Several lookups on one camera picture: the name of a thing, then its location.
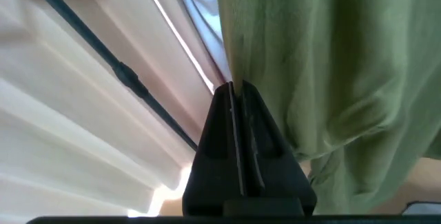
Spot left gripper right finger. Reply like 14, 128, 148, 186
240, 80, 318, 217

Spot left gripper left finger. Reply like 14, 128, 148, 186
182, 81, 247, 217

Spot green garment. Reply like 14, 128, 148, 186
216, 0, 441, 216

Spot pale grey shorts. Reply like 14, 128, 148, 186
175, 0, 232, 83

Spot black clothes rack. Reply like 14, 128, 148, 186
21, 0, 200, 152

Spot beige curtain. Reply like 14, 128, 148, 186
0, 0, 229, 218

